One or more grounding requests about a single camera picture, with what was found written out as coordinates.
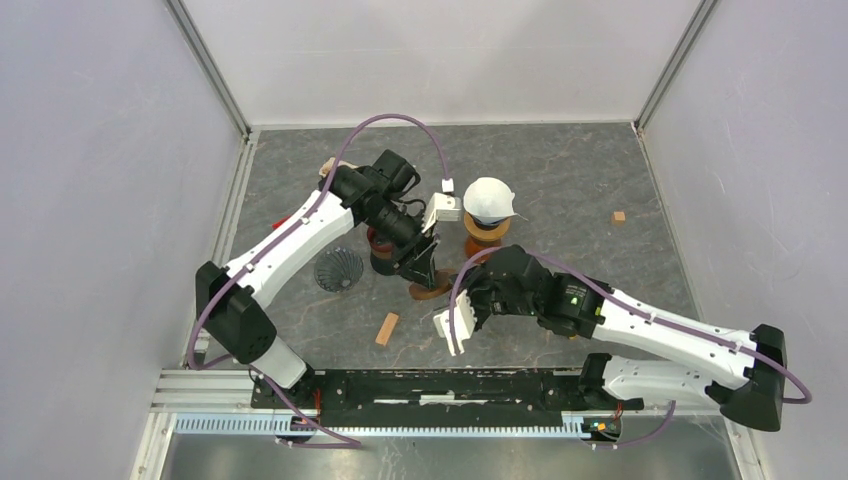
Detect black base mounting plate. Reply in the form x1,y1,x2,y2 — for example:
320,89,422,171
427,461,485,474
285,368,644,428

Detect amber glass carafe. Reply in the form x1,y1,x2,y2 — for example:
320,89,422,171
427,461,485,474
464,236,502,259

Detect blue red toy block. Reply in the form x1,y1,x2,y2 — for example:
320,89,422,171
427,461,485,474
271,215,291,230

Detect dark smoky glass dripper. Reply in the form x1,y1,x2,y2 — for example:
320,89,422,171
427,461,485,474
313,247,364,293

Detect white slotted cable duct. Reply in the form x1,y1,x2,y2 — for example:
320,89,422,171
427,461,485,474
174,413,619,440

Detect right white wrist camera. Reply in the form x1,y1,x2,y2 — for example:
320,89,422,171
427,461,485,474
433,291,476,356

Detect light wooden dripper ring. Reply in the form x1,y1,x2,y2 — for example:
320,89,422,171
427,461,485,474
462,211,513,244

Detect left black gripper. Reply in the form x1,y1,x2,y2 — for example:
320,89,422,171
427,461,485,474
363,201,441,291

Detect dark red cup carafe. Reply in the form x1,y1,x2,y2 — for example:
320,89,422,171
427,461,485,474
367,227,398,276

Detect orange coffee filter box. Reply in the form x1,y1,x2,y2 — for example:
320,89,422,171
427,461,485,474
319,157,358,178

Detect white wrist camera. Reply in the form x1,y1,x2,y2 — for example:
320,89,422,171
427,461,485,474
421,193,463,233
433,291,476,356

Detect white paper coffee filter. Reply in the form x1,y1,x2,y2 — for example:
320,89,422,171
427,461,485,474
463,177,516,217

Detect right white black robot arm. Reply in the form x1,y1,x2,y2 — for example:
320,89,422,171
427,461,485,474
440,245,790,432

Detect long wooden block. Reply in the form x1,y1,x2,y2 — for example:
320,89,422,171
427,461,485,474
375,312,400,346

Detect blue glass dripper cone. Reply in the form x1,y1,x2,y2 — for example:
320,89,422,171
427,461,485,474
470,214,510,230

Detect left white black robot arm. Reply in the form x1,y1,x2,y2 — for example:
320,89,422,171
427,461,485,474
195,150,461,408

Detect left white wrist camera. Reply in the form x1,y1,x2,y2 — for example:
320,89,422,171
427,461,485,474
421,193,463,233

